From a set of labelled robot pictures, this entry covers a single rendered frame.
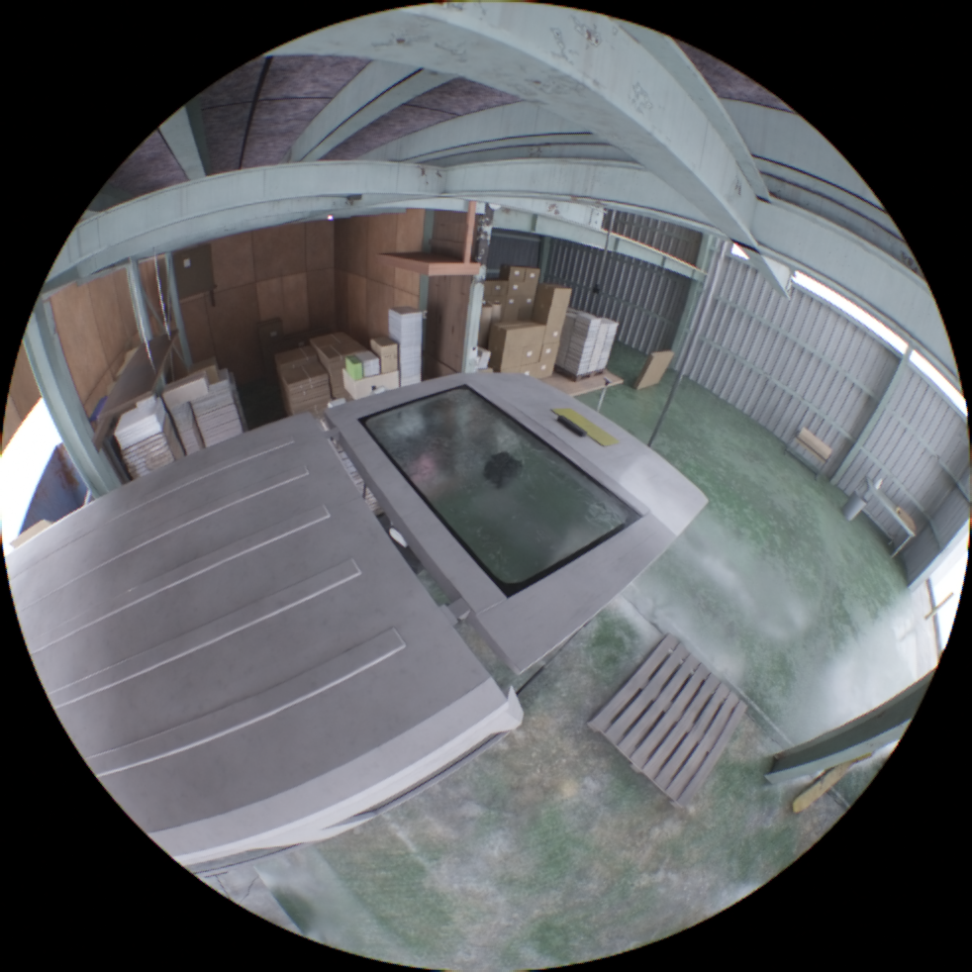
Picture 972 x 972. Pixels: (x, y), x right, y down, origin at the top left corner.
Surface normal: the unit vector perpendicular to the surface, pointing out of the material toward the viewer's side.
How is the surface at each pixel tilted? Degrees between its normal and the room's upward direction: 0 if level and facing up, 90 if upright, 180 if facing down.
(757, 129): 90
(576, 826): 0
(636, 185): 90
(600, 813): 0
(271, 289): 90
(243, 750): 4
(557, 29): 90
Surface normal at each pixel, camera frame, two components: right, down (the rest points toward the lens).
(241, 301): 0.62, 0.58
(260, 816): 0.36, -0.43
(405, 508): 0.13, -0.73
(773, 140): -0.78, 0.35
